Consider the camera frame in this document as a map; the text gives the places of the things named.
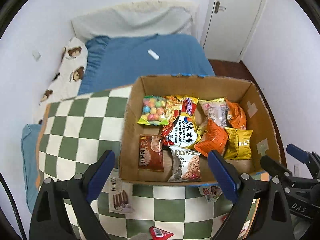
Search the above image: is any orange pastry packet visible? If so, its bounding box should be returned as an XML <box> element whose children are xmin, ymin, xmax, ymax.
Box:
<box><xmin>194</xmin><ymin>119</ymin><xmax>229</xmax><ymax>158</ymax></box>

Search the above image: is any clear yellow-edged snack packet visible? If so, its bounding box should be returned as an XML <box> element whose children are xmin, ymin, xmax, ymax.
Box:
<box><xmin>197</xmin><ymin>97</ymin><xmax>228</xmax><ymax>135</ymax></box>

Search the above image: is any bear print pillow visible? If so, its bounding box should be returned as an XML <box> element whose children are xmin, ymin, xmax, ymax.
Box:
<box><xmin>37</xmin><ymin>37</ymin><xmax>88</xmax><ymax>125</ymax></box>

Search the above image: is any small white face-print packet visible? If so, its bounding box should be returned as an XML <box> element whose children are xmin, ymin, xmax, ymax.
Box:
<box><xmin>198</xmin><ymin>184</ymin><xmax>223</xmax><ymax>203</ymax></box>

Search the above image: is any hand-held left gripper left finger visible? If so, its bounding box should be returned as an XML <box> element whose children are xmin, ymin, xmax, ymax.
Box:
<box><xmin>29</xmin><ymin>149</ymin><xmax>116</xmax><ymax>240</ymax></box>

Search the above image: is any white wafer stick packet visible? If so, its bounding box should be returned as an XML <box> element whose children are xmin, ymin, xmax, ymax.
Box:
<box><xmin>109</xmin><ymin>176</ymin><xmax>135</xmax><ymax>213</ymax></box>

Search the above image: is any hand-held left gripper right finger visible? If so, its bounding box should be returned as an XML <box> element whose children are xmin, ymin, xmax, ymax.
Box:
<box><xmin>207</xmin><ymin>149</ymin><xmax>293</xmax><ymax>240</ymax></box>

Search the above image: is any brown snack packet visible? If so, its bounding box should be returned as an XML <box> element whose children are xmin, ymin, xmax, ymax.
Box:
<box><xmin>138</xmin><ymin>134</ymin><xmax>165</xmax><ymax>172</ymax></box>

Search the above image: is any red triangular snack packet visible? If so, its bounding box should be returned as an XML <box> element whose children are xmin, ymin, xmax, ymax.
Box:
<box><xmin>149</xmin><ymin>226</ymin><xmax>175</xmax><ymax>240</ymax></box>

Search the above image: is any small white bar object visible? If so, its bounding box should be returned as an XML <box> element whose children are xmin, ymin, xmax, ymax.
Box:
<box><xmin>147</xmin><ymin>49</ymin><xmax>160</xmax><ymax>61</ymax></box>

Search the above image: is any colourful candy ball bag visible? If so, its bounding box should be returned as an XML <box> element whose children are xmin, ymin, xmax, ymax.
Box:
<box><xmin>137</xmin><ymin>95</ymin><xmax>169</xmax><ymax>126</ymax></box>

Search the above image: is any white door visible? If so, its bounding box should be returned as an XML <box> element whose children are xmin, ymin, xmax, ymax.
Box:
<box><xmin>200</xmin><ymin>0</ymin><xmax>269</xmax><ymax>62</ymax></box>

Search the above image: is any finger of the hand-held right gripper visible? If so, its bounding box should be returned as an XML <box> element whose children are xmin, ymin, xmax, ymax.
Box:
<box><xmin>286</xmin><ymin>144</ymin><xmax>320</xmax><ymax>179</ymax></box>
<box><xmin>260</xmin><ymin>155</ymin><xmax>320</xmax><ymax>188</ymax></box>

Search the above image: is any yellow red noodle packet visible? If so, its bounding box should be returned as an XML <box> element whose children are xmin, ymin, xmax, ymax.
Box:
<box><xmin>160</xmin><ymin>94</ymin><xmax>202</xmax><ymax>150</ymax></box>

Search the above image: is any white oat cookie packet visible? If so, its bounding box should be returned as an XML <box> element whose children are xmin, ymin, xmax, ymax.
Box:
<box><xmin>167</xmin><ymin>145</ymin><xmax>202</xmax><ymax>182</ymax></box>

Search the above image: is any green white checkered blanket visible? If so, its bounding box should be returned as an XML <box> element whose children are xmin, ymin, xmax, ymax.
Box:
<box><xmin>35</xmin><ymin>85</ymin><xmax>260</xmax><ymax>240</ymax></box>

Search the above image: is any orange chip packet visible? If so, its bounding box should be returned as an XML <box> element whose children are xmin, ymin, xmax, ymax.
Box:
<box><xmin>225</xmin><ymin>98</ymin><xmax>247</xmax><ymax>130</ymax></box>

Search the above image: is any metal door handle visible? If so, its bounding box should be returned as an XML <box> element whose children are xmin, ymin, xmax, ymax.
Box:
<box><xmin>214</xmin><ymin>1</ymin><xmax>226</xmax><ymax>14</ymax></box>

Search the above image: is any black cable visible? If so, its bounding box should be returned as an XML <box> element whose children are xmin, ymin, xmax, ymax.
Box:
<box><xmin>0</xmin><ymin>172</ymin><xmax>28</xmax><ymax>240</ymax></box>

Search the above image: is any blue bed sheet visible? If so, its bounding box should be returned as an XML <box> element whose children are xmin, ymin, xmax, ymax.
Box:
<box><xmin>21</xmin><ymin>34</ymin><xmax>215</xmax><ymax>213</ymax></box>

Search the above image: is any yellow snack packet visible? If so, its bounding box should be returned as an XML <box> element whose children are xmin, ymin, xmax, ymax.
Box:
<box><xmin>223</xmin><ymin>127</ymin><xmax>253</xmax><ymax>160</ymax></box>

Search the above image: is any blue printed cardboard box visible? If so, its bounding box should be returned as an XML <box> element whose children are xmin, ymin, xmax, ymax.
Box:
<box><xmin>119</xmin><ymin>73</ymin><xmax>288</xmax><ymax>187</ymax></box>

